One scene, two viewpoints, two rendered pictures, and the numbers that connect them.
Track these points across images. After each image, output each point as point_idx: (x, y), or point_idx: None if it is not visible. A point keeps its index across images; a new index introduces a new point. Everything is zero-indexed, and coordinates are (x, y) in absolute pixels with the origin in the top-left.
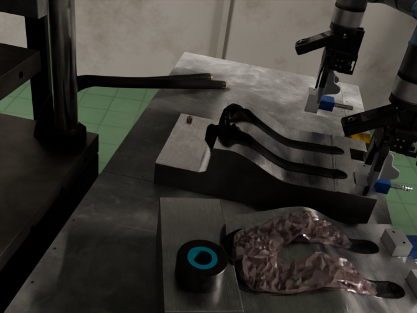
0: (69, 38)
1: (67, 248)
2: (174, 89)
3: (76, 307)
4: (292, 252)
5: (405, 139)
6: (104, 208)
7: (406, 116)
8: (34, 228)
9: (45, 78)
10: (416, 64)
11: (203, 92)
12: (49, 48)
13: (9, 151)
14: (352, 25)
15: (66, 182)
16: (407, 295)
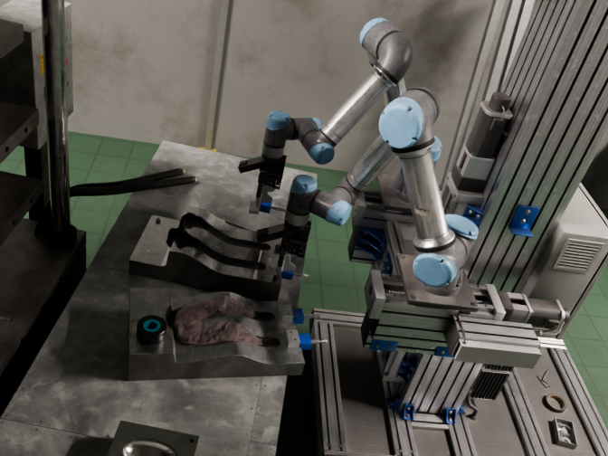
0: (64, 172)
1: (70, 320)
2: None
3: (78, 356)
4: (212, 321)
5: (295, 246)
6: (93, 293)
7: (295, 232)
8: (43, 308)
9: None
10: (293, 204)
11: (175, 186)
12: (42, 160)
13: (18, 249)
14: (274, 157)
15: (63, 272)
16: (281, 345)
